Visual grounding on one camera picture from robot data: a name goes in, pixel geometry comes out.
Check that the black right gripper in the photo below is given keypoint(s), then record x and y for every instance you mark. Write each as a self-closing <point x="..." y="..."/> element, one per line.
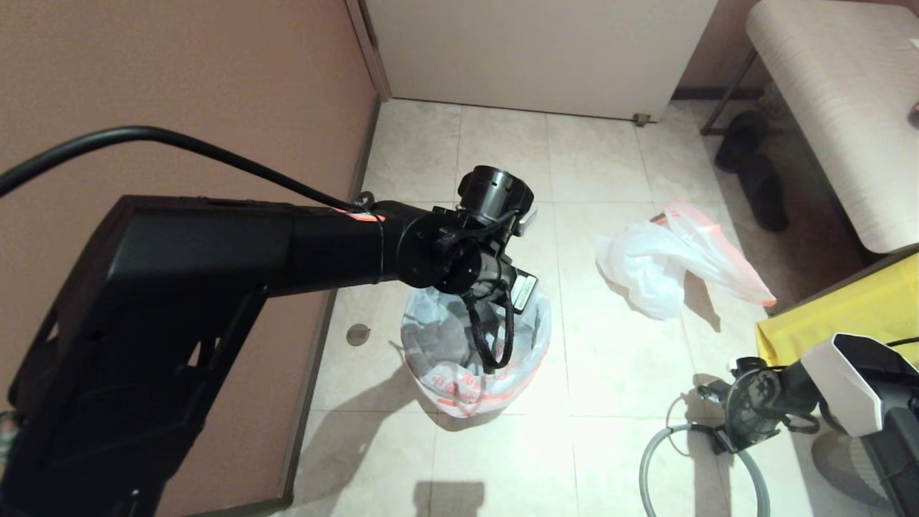
<point x="747" y="406"/>

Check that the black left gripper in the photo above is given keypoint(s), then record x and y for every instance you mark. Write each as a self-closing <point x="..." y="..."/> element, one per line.
<point x="495" y="276"/>

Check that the new white red-print plastic bag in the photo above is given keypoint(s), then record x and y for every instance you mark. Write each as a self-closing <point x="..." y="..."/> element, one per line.
<point x="445" y="337"/>

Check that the used white red-print trash bag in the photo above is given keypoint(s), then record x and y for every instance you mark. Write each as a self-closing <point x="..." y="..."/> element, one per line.
<point x="660" y="258"/>

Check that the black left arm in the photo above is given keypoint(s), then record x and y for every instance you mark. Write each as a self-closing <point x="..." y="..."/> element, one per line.
<point x="215" y="287"/>

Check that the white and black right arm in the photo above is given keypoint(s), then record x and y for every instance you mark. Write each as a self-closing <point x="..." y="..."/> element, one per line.
<point x="861" y="388"/>

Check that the yellow fabric bag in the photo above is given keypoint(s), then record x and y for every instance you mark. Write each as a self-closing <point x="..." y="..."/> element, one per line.
<point x="847" y="323"/>

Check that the grey round cushion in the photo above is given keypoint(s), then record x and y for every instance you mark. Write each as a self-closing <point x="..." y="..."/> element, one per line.
<point x="840" y="463"/>

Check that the round metal floor drain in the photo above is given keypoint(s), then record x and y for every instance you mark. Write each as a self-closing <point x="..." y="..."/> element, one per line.
<point x="357" y="333"/>

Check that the black slipper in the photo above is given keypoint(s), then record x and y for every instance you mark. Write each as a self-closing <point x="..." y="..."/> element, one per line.
<point x="739" y="138"/>
<point x="764" y="195"/>

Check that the small metal door stop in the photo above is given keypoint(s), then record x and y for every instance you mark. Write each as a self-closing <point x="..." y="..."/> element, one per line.
<point x="640" y="119"/>

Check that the white door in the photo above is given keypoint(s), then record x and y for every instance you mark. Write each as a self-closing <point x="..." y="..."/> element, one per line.
<point x="538" y="57"/>

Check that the grey metal bench leg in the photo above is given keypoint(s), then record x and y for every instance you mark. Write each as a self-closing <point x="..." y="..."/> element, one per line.
<point x="726" y="95"/>

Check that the beige wood-grain bench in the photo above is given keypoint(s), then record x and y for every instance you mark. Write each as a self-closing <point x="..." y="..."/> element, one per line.
<point x="840" y="108"/>

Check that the red and black object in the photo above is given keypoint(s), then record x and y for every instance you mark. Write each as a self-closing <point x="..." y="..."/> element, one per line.
<point x="915" y="115"/>

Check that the beige door frame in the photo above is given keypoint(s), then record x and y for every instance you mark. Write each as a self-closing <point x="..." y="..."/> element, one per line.
<point x="370" y="50"/>

